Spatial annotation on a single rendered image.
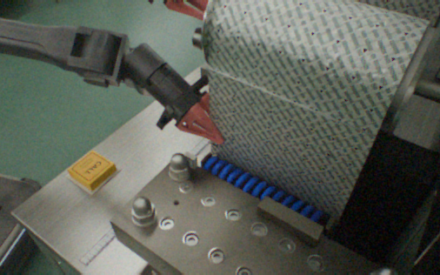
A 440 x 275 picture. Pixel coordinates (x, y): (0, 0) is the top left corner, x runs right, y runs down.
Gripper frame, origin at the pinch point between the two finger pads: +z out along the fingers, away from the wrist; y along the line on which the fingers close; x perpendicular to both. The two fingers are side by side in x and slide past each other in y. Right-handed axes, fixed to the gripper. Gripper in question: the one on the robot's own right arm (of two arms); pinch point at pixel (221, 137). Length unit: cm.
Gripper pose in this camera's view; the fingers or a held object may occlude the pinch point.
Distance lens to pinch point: 58.3
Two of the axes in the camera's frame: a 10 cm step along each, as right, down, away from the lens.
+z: 7.2, 6.9, -0.1
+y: -5.7, 5.9, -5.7
